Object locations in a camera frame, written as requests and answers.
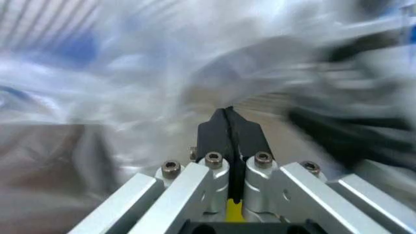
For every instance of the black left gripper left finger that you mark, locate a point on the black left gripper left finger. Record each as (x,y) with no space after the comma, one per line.
(208,136)

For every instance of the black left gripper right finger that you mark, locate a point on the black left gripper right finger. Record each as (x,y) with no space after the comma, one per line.
(250,139)

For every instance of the translucent white garbage bag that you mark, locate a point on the translucent white garbage bag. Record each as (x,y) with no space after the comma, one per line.
(136,80)

